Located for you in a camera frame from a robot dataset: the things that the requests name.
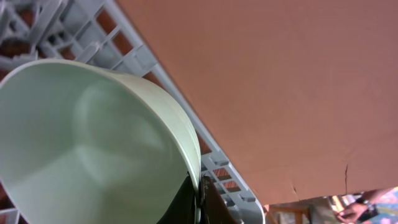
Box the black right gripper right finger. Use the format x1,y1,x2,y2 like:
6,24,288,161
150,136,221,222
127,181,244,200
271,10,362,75
200,175,237,224

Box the mint green bowl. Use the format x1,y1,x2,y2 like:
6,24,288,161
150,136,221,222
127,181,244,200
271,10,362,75
1,59,201,223

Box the person's hand in background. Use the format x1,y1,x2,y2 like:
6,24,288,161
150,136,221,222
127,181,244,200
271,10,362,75
335,202,368,223

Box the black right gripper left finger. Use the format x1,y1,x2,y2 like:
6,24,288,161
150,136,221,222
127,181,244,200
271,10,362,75
157,176,196,224

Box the grey dishwasher rack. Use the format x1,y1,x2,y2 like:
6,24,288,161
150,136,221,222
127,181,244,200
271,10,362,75
1,0,266,223

